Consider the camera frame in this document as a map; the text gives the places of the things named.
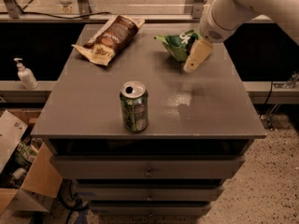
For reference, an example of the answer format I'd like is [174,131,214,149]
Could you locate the open cardboard box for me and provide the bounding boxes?
[0,109,63,215]

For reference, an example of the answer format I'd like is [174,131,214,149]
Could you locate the green rice chip bag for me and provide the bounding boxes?
[154,30,202,62]

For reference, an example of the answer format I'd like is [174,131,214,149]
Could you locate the grey drawer cabinet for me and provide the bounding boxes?
[33,24,265,217]

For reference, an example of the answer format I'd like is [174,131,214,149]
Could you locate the white pump bottle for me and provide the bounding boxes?
[14,58,38,90]

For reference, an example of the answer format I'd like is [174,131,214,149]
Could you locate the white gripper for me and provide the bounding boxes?
[183,0,258,73]

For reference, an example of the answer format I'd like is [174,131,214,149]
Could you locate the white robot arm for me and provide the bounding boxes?
[183,0,299,73]

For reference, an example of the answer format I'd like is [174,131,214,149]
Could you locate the green soda can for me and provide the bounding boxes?
[120,81,149,133]

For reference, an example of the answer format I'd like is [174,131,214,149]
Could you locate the brown chip bag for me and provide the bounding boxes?
[73,15,145,66]

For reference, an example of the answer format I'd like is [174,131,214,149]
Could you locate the black cable on ledge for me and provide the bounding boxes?
[0,10,112,20]

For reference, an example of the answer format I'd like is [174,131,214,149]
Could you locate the metal bracket on ledge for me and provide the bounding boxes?
[274,72,299,89]

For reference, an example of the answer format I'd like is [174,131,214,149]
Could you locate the top drawer knob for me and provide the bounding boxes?
[144,168,153,178]

